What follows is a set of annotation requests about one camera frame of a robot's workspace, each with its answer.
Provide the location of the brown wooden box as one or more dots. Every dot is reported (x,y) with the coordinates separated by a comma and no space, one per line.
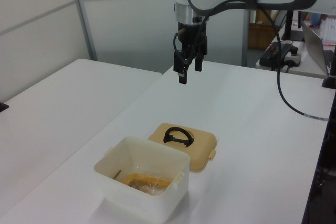
(260,36)

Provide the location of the tan tool case lid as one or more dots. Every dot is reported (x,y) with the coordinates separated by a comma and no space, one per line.
(199,153)

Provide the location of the grey laptop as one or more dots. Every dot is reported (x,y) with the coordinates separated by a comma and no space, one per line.
(313,48)

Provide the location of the black power strip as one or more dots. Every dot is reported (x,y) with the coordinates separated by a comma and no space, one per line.
(273,57)

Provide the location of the white plastic tool case box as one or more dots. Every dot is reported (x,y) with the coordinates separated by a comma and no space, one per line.
(147,203)

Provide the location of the yellow item in clear wrap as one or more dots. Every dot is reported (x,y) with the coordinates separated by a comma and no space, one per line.
(139,180)

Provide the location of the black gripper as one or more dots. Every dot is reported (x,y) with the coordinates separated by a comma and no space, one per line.
(191,31)

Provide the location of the white background desk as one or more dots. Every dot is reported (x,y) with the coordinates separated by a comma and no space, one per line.
(302,70)

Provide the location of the black monitor stand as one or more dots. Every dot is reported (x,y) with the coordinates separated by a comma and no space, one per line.
(290,30)

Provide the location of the small dark stick tool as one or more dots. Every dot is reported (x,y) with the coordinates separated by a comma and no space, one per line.
(117,175)

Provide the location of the grey partition post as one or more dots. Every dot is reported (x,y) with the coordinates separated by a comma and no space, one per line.
(84,19)
(245,40)

